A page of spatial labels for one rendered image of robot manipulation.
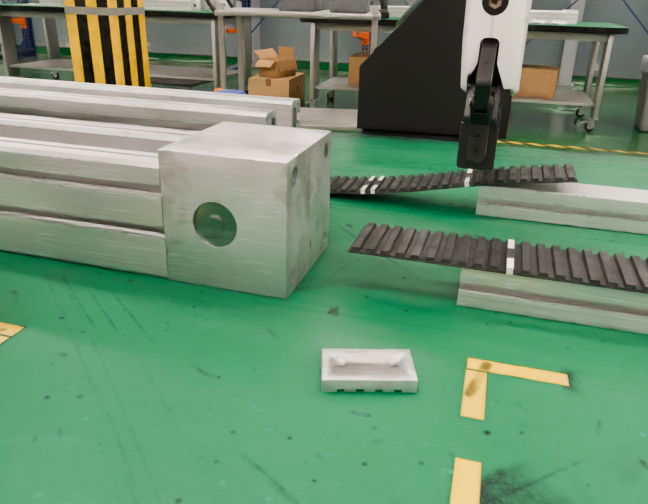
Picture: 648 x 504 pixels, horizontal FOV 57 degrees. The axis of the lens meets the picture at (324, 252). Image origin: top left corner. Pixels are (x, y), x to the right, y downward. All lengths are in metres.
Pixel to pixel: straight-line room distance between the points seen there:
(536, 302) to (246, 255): 0.19
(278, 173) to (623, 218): 0.34
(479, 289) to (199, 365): 0.19
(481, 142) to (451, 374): 0.25
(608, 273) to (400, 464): 0.20
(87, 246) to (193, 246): 0.09
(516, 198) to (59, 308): 0.40
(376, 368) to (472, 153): 0.27
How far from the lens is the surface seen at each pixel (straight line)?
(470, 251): 0.42
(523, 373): 0.36
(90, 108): 0.68
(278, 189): 0.38
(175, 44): 9.23
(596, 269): 0.42
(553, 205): 0.59
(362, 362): 0.33
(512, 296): 0.42
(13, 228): 0.51
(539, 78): 5.32
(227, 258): 0.41
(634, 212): 0.60
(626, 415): 0.35
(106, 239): 0.46
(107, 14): 3.77
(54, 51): 7.54
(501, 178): 0.58
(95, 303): 0.42
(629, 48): 8.19
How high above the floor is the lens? 0.97
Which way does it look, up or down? 23 degrees down
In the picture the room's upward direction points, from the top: 1 degrees clockwise
